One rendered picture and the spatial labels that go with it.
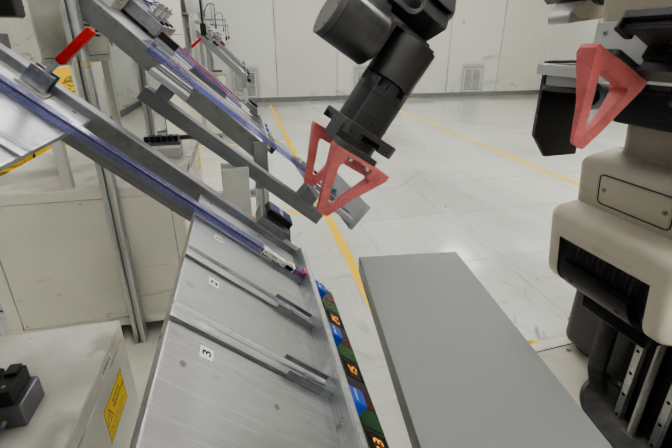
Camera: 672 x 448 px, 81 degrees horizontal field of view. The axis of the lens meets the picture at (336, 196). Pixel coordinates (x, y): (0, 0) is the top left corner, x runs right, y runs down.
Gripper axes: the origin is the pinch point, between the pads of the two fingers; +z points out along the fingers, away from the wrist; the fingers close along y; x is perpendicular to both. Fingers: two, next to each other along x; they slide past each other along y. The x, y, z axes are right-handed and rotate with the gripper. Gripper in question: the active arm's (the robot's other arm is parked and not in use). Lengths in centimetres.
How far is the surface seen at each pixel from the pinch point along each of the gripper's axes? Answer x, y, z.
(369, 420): 16.6, 11.3, 18.5
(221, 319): -4.5, 9.1, 14.2
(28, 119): -30.7, -7.0, 10.1
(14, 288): -42, -95, 103
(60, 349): -17, -14, 45
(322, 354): 9.2, 6.7, 15.7
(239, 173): -2.8, -43.2, 14.5
